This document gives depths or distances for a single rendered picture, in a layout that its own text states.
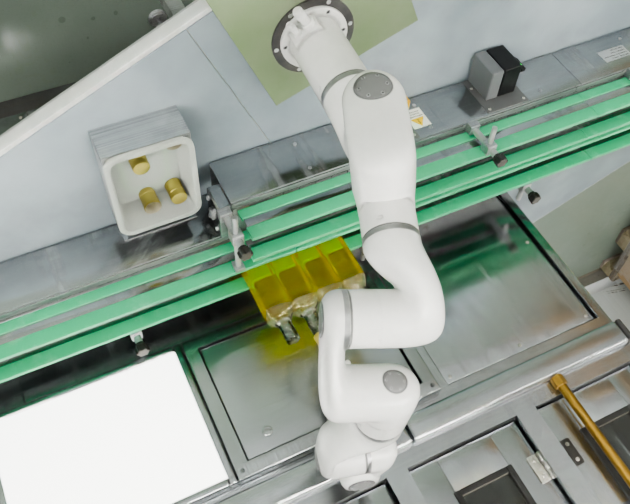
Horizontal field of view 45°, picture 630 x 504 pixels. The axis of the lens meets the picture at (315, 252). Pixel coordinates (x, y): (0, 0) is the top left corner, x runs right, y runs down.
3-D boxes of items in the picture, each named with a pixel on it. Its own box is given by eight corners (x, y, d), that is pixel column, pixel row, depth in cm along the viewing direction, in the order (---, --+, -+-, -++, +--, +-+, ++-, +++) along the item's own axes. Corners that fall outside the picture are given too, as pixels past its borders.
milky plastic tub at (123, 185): (109, 209, 156) (122, 239, 152) (87, 132, 138) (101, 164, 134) (188, 183, 161) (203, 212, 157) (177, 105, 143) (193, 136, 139)
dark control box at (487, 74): (466, 78, 178) (485, 101, 173) (473, 51, 171) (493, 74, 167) (494, 69, 180) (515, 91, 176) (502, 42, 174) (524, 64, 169)
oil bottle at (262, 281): (232, 257, 167) (271, 333, 156) (231, 242, 163) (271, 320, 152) (255, 249, 169) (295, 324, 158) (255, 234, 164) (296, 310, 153)
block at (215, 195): (206, 216, 163) (218, 240, 159) (202, 187, 155) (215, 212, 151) (221, 211, 164) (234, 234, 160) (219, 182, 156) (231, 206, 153)
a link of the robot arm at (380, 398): (396, 344, 125) (306, 346, 123) (424, 276, 107) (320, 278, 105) (410, 439, 116) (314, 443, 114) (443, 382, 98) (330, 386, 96)
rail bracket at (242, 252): (219, 245, 161) (242, 289, 154) (213, 194, 147) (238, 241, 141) (232, 240, 162) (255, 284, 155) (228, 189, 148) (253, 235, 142)
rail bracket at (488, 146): (460, 130, 170) (493, 170, 163) (467, 106, 164) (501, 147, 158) (475, 125, 171) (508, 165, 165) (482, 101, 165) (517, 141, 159)
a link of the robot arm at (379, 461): (350, 468, 126) (404, 458, 128) (336, 410, 132) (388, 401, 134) (340, 497, 138) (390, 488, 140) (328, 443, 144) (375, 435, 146)
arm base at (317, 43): (256, 30, 127) (288, 89, 119) (313, -20, 124) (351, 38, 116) (303, 75, 140) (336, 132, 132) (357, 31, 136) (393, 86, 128)
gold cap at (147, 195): (154, 215, 155) (148, 200, 157) (165, 203, 154) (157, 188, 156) (141, 211, 152) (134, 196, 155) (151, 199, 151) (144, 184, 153)
